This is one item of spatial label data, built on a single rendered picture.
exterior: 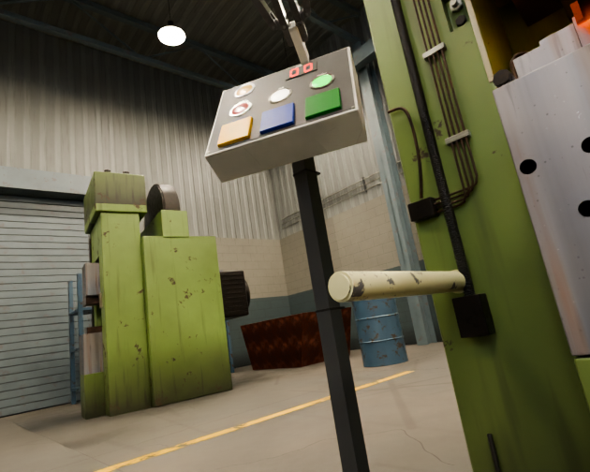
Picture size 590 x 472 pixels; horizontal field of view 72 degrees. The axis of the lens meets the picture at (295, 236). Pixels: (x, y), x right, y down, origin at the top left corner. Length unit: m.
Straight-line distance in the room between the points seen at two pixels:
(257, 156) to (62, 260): 7.60
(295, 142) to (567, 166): 0.48
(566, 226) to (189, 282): 4.82
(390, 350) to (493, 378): 4.33
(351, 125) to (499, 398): 0.64
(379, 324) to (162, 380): 2.66
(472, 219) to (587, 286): 0.33
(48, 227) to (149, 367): 4.15
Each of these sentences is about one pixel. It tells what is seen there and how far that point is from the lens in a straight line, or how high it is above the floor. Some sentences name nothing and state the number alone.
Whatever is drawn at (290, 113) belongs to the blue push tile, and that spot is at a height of 1.00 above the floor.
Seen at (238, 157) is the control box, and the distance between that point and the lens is 0.89.
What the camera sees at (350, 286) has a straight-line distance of 0.58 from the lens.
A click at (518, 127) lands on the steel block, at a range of 0.78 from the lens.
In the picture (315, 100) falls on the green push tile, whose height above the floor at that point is 1.02.
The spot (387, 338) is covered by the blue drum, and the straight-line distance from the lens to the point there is 5.28.
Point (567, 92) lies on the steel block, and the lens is 0.78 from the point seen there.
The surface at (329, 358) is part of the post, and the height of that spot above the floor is 0.50.
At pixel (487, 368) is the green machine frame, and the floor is 0.43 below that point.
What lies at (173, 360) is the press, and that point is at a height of 0.47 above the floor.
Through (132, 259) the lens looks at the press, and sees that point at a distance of 5.25.
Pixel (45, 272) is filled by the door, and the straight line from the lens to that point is 8.28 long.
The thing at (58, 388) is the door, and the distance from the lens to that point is 8.14.
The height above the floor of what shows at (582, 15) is 0.99.
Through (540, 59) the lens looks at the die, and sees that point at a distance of 0.87.
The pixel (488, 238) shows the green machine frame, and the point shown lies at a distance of 0.97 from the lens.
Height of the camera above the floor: 0.57
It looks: 13 degrees up
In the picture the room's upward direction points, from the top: 9 degrees counter-clockwise
